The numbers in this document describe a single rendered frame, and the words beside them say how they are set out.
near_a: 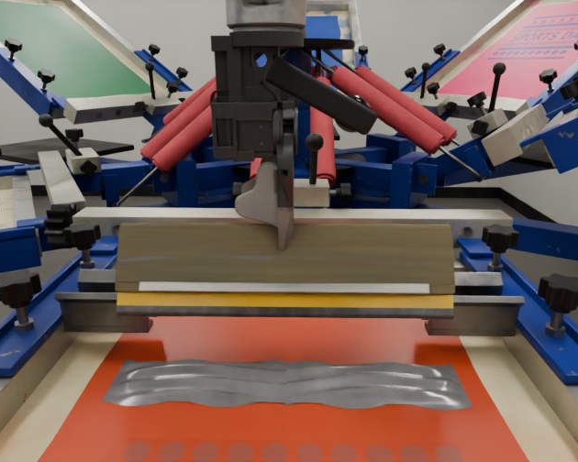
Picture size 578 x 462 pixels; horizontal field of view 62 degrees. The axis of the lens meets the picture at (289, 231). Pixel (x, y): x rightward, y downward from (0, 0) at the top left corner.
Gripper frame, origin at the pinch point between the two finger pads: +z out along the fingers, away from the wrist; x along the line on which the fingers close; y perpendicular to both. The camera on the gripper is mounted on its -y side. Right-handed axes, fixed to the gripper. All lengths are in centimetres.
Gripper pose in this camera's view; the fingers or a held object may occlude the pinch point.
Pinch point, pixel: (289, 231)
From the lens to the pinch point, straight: 52.0
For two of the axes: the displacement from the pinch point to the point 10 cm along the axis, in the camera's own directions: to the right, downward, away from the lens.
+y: -10.0, 0.0, 0.2
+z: 0.0, 9.4, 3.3
